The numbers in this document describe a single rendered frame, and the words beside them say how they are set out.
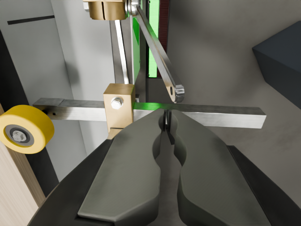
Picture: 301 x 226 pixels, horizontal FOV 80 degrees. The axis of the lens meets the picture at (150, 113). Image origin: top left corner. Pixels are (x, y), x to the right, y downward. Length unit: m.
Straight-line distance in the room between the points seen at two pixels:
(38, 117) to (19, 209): 0.28
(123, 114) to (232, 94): 1.06
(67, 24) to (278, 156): 1.70
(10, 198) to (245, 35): 1.21
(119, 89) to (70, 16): 0.28
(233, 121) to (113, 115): 0.22
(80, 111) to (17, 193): 0.23
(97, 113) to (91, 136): 0.34
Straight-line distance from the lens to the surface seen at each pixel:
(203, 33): 1.15
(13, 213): 0.58
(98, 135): 0.68
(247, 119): 0.38
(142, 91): 0.46
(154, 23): 0.42
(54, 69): 0.54
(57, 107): 0.39
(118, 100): 0.31
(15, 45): 0.44
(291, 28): 1.27
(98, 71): 0.56
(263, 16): 1.24
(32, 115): 0.34
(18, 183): 0.47
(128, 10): 0.27
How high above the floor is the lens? 1.12
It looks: 58 degrees down
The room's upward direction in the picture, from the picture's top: 174 degrees counter-clockwise
